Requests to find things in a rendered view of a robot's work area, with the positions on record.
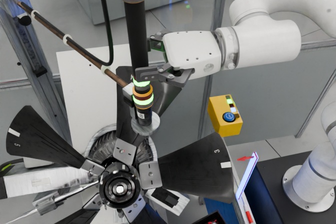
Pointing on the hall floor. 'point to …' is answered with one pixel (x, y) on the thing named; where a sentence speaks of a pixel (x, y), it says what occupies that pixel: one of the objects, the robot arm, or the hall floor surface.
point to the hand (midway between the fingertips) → (139, 59)
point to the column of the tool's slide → (50, 101)
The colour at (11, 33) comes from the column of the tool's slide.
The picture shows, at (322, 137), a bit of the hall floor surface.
